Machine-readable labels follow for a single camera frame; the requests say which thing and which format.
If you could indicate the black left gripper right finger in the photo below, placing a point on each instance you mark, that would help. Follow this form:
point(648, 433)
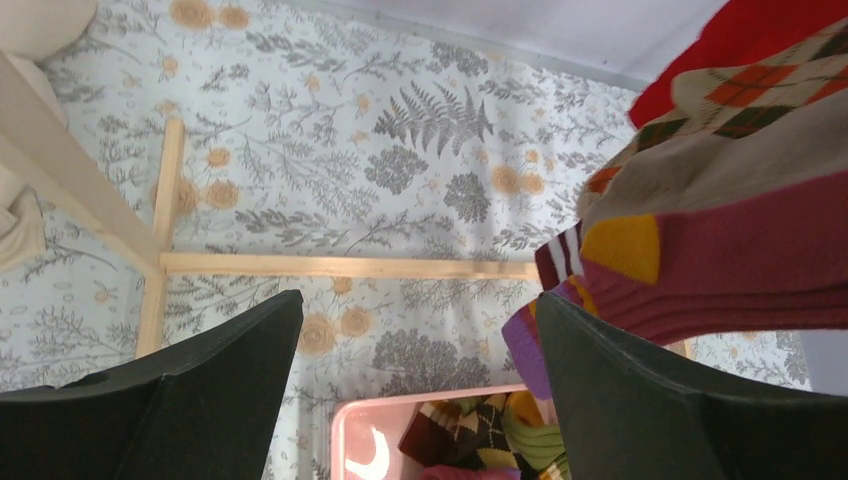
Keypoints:
point(630, 409)

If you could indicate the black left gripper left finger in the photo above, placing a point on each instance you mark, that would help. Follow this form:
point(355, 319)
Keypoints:
point(203, 408)

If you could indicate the green maroon striped sock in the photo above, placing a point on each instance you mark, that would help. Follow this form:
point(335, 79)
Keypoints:
point(558, 469)

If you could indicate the green orange sock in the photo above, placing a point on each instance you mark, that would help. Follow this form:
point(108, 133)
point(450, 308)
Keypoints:
point(538, 443)

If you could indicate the pink plastic basket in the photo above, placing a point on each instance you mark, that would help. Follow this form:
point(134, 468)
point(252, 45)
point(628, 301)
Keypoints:
point(365, 434)

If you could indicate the brown yellow argyle sock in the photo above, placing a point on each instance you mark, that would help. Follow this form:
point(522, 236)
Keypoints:
point(464, 433)

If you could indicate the purple orange sock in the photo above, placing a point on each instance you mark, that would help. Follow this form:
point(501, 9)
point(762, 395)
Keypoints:
point(442, 472)

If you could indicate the maroon purple striped sock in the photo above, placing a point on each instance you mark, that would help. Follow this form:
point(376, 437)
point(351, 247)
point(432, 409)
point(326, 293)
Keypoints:
point(776, 261)

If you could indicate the grey maroon striped sock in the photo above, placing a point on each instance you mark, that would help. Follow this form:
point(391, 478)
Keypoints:
point(704, 170)

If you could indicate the floral patterned mat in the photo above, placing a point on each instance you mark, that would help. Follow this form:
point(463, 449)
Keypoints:
point(310, 133)

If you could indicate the orange beige argyle sock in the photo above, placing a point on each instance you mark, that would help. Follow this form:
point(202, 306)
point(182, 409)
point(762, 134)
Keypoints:
point(735, 102)

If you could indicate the wooden clothes rack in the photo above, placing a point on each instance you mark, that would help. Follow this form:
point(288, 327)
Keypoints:
point(91, 199)

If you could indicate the red sock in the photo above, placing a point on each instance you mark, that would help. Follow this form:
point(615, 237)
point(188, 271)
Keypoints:
point(741, 32)

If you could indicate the beige crumpled cloth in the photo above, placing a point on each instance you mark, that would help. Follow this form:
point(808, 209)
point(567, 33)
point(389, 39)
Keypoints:
point(31, 116)

